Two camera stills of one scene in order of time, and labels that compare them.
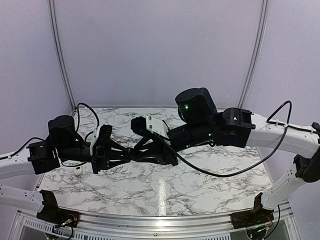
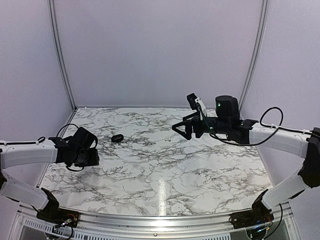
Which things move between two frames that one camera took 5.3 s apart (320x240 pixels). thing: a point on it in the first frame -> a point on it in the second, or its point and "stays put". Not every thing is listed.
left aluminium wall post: (61, 55) stays put
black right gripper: (164, 156) -> (189, 124)
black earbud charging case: (131, 153) -> (117, 138)
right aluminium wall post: (258, 53) stays put
